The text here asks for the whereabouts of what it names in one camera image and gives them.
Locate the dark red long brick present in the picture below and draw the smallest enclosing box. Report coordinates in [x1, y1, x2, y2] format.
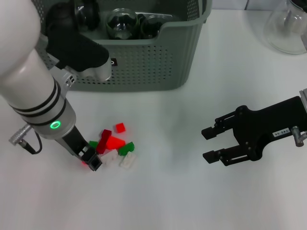
[95, 129, 112, 154]

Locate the white building brick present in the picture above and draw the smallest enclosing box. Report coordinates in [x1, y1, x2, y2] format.
[100, 150, 119, 165]

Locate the grey-green perforated storage bin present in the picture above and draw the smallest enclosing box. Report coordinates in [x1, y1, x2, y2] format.
[35, 0, 213, 92]

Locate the glass teacup with black sleeve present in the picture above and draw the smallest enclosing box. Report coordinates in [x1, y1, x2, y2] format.
[106, 8, 140, 41]
[73, 0, 101, 31]
[138, 13, 174, 39]

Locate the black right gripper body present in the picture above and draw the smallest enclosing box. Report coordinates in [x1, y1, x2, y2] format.
[231, 95, 307, 162]

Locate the right arm cable with connector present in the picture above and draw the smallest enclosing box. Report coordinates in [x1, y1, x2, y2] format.
[291, 126, 307, 147]

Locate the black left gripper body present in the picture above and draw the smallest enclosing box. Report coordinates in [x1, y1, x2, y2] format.
[57, 125, 89, 158]

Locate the black cast iron teapot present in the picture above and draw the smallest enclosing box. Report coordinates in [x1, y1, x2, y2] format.
[46, 4, 76, 33]

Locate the clear glass carafe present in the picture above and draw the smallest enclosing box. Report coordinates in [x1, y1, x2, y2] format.
[263, 0, 307, 55]

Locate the arm cable with connector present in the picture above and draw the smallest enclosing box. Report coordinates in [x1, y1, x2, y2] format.
[291, 126, 307, 147]
[9, 124, 43, 155]

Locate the left arm cable with connector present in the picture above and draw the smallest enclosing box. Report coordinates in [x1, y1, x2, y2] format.
[9, 124, 43, 155]

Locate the white building plate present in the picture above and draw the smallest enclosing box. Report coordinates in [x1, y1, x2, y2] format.
[119, 153, 138, 170]

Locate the bright red large brick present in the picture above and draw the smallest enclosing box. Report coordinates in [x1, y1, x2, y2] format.
[106, 136, 126, 151]

